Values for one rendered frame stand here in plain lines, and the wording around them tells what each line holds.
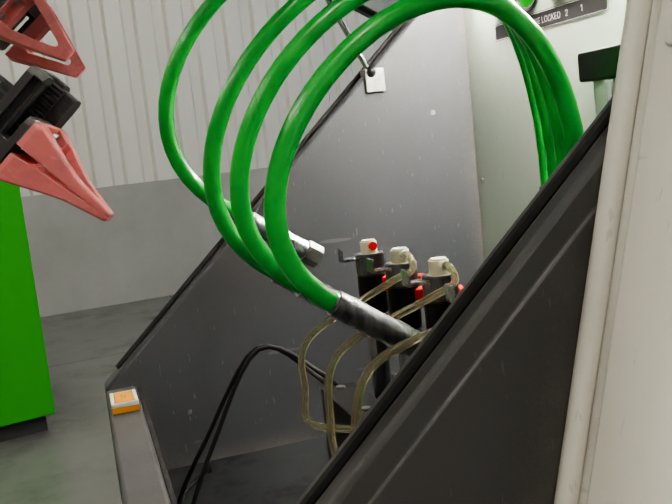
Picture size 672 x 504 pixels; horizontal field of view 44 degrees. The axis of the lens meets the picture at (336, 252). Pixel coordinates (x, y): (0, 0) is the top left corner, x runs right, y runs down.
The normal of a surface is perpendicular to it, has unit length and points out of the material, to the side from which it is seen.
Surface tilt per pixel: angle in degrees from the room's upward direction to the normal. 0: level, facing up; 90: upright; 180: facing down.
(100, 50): 90
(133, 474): 0
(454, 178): 90
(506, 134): 90
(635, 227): 76
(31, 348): 90
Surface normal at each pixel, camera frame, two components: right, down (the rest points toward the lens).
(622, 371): -0.95, -0.10
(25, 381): 0.51, 0.07
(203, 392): 0.30, 0.11
